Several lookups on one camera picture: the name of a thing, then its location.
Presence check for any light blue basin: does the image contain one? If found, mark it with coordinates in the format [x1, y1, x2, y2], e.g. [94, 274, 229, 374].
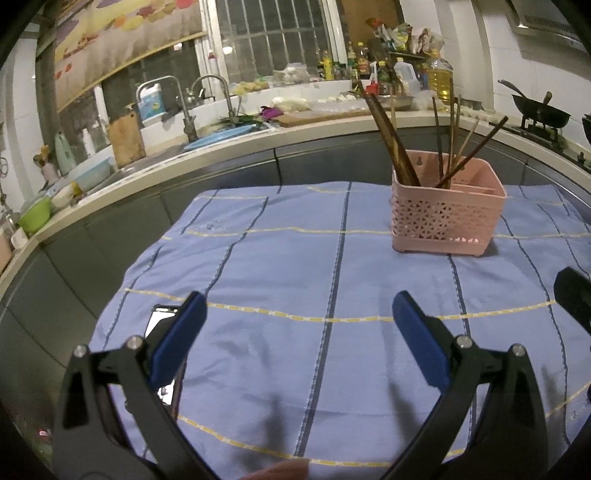
[69, 157, 116, 192]

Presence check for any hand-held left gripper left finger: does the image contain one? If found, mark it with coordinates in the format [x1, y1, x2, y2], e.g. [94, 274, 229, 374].
[53, 292, 218, 480]

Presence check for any white plastic jug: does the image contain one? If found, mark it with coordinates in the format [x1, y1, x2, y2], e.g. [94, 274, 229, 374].
[392, 62, 419, 95]

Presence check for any large yellow oil bottle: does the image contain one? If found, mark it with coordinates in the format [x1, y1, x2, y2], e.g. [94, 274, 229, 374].
[425, 51, 455, 104]

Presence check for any wooden cutting board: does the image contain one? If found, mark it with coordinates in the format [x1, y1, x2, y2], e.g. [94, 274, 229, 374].
[108, 111, 147, 169]

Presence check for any printed window blind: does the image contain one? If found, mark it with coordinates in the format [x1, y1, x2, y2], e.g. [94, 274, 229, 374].
[53, 0, 207, 112]

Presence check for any tall steel faucet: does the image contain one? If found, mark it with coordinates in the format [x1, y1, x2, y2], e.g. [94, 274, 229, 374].
[135, 75, 199, 143]

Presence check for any barred window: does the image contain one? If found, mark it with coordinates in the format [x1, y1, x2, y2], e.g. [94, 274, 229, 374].
[213, 0, 339, 85]

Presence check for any long dark chopstick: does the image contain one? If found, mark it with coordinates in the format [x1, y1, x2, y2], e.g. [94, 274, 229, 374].
[434, 114, 509, 190]

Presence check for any black wok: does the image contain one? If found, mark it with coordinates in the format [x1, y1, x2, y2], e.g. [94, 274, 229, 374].
[498, 79, 572, 129]

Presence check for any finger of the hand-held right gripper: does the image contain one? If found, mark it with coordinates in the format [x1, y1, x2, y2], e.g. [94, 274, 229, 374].
[553, 267, 591, 334]

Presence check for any thin dark chopstick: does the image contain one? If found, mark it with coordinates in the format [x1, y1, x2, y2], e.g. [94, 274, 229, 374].
[431, 96, 445, 188]

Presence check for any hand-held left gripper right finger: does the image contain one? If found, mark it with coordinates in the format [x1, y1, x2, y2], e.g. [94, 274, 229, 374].
[383, 291, 548, 480]

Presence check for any white bowl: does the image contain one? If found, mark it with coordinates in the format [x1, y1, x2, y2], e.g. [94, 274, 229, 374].
[51, 182, 77, 208]

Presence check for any flat wooden chopping board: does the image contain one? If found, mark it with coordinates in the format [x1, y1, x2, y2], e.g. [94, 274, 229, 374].
[277, 110, 370, 128]

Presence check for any kitchen counter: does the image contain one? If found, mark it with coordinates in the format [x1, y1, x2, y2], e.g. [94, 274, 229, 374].
[0, 99, 591, 301]

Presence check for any steel mixing bowl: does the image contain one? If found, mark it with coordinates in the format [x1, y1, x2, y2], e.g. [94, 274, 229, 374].
[379, 92, 414, 112]

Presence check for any steel range hood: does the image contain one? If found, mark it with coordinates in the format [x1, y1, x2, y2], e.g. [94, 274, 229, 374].
[508, 0, 591, 49]

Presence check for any pale green bottle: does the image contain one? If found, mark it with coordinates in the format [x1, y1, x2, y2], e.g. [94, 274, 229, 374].
[55, 131, 77, 176]

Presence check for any black smartphone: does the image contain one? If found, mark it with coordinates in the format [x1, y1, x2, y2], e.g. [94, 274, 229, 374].
[144, 304, 186, 407]

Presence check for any curved steel faucet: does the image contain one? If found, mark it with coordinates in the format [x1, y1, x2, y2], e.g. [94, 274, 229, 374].
[188, 74, 241, 125]

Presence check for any white detergent jug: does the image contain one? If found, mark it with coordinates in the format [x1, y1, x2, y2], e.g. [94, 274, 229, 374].
[139, 83, 166, 121]

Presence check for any gas stove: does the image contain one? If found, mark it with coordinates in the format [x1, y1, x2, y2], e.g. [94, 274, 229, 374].
[505, 115, 591, 172]

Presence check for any blue plastic tray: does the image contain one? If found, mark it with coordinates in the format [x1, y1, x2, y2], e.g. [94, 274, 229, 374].
[182, 124, 269, 153]

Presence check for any blue striped tablecloth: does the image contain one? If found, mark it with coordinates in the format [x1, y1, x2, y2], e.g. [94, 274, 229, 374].
[88, 181, 591, 472]

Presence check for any green plastic bowl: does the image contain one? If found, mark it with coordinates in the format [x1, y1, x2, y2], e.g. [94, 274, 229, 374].
[17, 196, 52, 234]

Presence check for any pink plastic utensil basket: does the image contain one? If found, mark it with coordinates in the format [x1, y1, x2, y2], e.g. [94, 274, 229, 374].
[392, 150, 509, 256]

